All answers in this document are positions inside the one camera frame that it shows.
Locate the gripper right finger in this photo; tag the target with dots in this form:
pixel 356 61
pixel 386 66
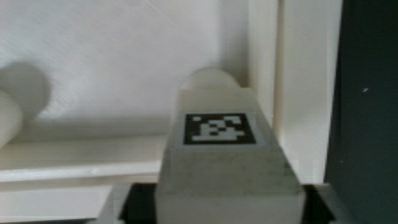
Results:
pixel 324 208

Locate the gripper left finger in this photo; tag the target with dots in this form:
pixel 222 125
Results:
pixel 130 207

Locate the white table leg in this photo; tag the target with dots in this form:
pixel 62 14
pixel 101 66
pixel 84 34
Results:
pixel 228 183

